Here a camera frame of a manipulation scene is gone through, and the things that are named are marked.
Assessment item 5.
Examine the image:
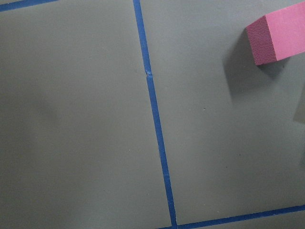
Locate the red foam cube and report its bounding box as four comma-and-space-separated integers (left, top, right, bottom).
245, 2, 305, 66

